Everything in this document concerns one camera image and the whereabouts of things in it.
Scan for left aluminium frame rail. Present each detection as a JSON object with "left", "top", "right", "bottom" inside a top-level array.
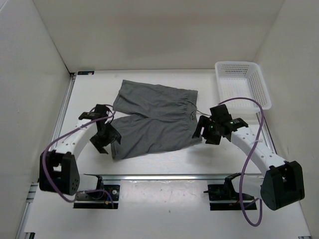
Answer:
[{"left": 15, "top": 73, "right": 77, "bottom": 239}]

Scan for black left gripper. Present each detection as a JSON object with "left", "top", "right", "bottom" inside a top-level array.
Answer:
[{"left": 90, "top": 122, "right": 121, "bottom": 154}]

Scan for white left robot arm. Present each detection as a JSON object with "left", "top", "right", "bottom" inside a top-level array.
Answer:
[{"left": 39, "top": 104, "right": 122, "bottom": 199}]

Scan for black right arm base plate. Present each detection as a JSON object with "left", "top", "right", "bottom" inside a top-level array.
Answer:
[{"left": 203, "top": 183, "right": 258, "bottom": 211}]

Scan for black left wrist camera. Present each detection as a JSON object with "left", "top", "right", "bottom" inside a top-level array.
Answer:
[{"left": 94, "top": 104, "right": 110, "bottom": 118}]

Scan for right aluminium frame rail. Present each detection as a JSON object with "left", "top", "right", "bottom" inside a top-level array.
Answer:
[{"left": 256, "top": 113, "right": 312, "bottom": 239}]

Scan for aluminium frame rail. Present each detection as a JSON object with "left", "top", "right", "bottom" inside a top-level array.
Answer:
[
  {"left": 79, "top": 173, "right": 265, "bottom": 183},
  {"left": 256, "top": 113, "right": 312, "bottom": 239},
  {"left": 15, "top": 73, "right": 77, "bottom": 239}
]

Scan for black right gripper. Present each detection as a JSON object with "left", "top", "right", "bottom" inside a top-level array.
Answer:
[{"left": 192, "top": 115, "right": 221, "bottom": 145}]

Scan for front aluminium frame rail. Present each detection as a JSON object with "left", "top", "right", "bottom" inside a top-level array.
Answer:
[{"left": 79, "top": 173, "right": 265, "bottom": 183}]

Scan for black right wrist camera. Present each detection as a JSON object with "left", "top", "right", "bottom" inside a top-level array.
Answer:
[{"left": 210, "top": 104, "right": 232, "bottom": 123}]

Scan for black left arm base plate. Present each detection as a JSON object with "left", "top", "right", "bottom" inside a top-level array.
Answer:
[{"left": 73, "top": 183, "right": 121, "bottom": 210}]

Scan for white perforated plastic basket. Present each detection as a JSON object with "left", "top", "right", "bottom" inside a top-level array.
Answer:
[{"left": 215, "top": 61, "right": 272, "bottom": 117}]

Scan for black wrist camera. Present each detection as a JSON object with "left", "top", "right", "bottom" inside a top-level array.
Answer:
[
  {"left": 210, "top": 104, "right": 232, "bottom": 123},
  {"left": 94, "top": 104, "right": 110, "bottom": 118}
]

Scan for grey drawstring shorts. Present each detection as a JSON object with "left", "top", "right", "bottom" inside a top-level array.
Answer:
[{"left": 111, "top": 80, "right": 202, "bottom": 160}]

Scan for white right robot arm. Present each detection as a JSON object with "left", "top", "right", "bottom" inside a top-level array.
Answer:
[{"left": 193, "top": 116, "right": 305, "bottom": 211}]

